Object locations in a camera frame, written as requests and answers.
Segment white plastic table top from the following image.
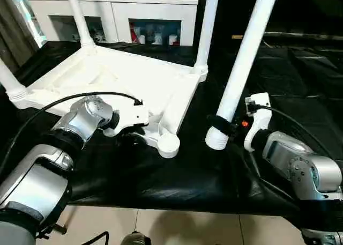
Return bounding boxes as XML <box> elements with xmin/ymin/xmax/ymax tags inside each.
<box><xmin>9</xmin><ymin>44</ymin><xmax>209</xmax><ymax>159</ymax></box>

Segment white plastic table leg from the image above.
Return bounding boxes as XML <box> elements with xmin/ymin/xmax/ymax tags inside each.
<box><xmin>204</xmin><ymin>0</ymin><xmax>281</xmax><ymax>151</ymax></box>
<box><xmin>65</xmin><ymin>0</ymin><xmax>96</xmax><ymax>49</ymax></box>
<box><xmin>0</xmin><ymin>58</ymin><xmax>28</xmax><ymax>100</ymax></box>
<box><xmin>192</xmin><ymin>0</ymin><xmax>222</xmax><ymax>72</ymax></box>

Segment black work surface mat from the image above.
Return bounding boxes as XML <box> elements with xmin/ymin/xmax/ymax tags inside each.
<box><xmin>0</xmin><ymin>37</ymin><xmax>343</xmax><ymax>224</ymax></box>

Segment brown round robot part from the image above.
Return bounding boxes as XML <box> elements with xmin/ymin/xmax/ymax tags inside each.
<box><xmin>120</xmin><ymin>231</ymin><xmax>152</xmax><ymax>245</ymax></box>

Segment long dark metal rod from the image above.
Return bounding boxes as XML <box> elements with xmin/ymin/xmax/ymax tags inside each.
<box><xmin>263</xmin><ymin>31</ymin><xmax>343</xmax><ymax>41</ymax></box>

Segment white glass-door cabinet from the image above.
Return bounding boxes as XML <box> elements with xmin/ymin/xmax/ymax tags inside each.
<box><xmin>26</xmin><ymin>0</ymin><xmax>199</xmax><ymax>47</ymax></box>

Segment black backdrop cloth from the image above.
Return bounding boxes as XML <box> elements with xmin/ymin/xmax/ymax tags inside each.
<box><xmin>194</xmin><ymin>0</ymin><xmax>343</xmax><ymax>38</ymax></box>

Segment white teal patterned curtain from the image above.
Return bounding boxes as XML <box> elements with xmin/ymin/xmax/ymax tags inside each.
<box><xmin>14</xmin><ymin>0</ymin><xmax>48</xmax><ymax>47</ymax></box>

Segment grey curtain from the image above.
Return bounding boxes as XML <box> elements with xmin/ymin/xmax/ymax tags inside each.
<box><xmin>0</xmin><ymin>0</ymin><xmax>41</xmax><ymax>71</ymax></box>

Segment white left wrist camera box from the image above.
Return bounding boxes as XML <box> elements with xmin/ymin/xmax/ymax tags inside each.
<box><xmin>102</xmin><ymin>98</ymin><xmax>151</xmax><ymax>138</ymax></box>

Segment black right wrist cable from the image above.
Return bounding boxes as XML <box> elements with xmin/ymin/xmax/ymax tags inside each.
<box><xmin>256</xmin><ymin>103</ymin><xmax>340</xmax><ymax>165</ymax></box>

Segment black folding table frame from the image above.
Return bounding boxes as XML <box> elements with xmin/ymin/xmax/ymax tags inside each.
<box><xmin>37</xmin><ymin>222</ymin><xmax>68</xmax><ymax>239</ymax></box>

